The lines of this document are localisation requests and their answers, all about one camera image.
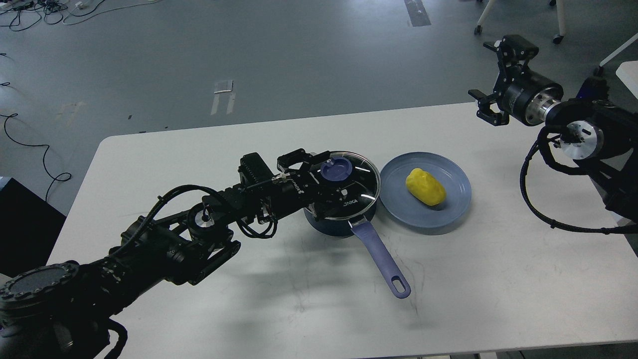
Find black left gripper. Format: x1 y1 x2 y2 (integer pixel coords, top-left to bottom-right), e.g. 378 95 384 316
269 148 377 220

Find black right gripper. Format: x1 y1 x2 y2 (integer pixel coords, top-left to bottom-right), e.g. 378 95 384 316
468 34 564 127

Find glass pot lid blue knob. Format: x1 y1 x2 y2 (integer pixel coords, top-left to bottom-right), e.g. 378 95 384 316
312 152 381 199

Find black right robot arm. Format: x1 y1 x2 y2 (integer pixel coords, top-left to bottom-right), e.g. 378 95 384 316
469 34 638 234

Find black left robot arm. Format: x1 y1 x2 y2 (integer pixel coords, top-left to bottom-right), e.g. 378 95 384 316
1 149 381 359

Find yellow potato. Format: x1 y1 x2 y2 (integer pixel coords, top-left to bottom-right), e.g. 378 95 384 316
405 168 447 206

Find white chair legs with casters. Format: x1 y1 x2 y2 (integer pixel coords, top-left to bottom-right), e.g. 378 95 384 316
474 0 569 45

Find blue round plate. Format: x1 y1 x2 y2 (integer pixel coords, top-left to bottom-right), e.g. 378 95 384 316
380 152 472 229

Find white table leg with caster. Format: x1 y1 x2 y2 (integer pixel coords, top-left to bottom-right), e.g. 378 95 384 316
592 32 638 77

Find dark tape strip on floor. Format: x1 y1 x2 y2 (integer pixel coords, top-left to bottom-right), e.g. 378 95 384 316
404 0 432 27

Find black box at left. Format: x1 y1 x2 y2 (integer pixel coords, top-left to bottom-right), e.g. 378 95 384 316
0 177 66 277

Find dark blue saucepan purple handle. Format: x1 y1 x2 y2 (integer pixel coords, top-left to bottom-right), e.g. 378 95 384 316
303 203 412 299

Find black cable on floor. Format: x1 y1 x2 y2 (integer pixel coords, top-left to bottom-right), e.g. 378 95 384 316
0 112 72 201

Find tangled cables on floor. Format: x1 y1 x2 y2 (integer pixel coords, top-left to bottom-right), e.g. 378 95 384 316
0 0 165 31

